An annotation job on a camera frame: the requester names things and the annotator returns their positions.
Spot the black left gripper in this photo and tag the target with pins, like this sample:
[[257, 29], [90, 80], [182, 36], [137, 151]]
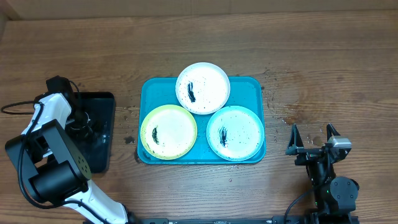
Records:
[[80, 134]]

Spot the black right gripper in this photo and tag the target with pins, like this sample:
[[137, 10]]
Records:
[[296, 147]]

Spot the yellow plate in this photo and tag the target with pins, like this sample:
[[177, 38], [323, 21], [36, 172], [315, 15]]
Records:
[[168, 132]]

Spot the white pink plate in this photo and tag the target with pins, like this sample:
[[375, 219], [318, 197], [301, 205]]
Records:
[[202, 88]]

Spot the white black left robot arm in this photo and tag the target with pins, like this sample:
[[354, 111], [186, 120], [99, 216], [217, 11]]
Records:
[[67, 140]]

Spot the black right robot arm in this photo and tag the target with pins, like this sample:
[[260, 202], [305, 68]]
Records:
[[335, 197]]

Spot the black water tray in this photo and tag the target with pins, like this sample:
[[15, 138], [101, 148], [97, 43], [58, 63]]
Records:
[[101, 109]]

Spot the blue serving tray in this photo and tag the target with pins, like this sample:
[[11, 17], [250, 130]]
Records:
[[245, 91]]

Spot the light blue plate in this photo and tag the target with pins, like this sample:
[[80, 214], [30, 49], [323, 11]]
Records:
[[236, 134]]

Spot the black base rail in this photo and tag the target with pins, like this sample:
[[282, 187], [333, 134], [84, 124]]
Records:
[[274, 220]]

